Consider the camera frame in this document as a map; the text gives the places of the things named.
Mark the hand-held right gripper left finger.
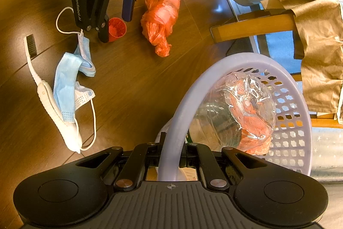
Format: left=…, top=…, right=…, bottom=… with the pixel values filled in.
left=77, top=135, right=166, bottom=191

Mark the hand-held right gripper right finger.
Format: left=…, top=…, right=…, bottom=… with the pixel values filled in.
left=185, top=143, right=269, bottom=190

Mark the small red cup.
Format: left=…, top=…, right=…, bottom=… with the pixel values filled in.
left=107, top=18, right=126, bottom=42

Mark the orange plastic bag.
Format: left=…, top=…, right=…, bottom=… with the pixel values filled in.
left=141, top=0, right=182, bottom=57

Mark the clear plastic water bottle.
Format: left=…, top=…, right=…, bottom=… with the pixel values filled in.
left=188, top=71, right=277, bottom=153

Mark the lavender plastic basket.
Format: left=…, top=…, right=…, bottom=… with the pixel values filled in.
left=157, top=54, right=313, bottom=182

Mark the orange foam net sleeve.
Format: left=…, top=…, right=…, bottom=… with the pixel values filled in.
left=230, top=79, right=273, bottom=156

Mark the blue face mask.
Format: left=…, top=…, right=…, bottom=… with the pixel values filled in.
left=53, top=6, right=97, bottom=151

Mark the white toothbrush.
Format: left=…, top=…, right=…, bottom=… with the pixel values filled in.
left=25, top=34, right=82, bottom=153

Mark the wooden table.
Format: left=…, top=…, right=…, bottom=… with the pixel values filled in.
left=210, top=10, right=343, bottom=128

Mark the tan tablecloth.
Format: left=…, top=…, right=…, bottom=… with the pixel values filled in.
left=261, top=0, right=343, bottom=124

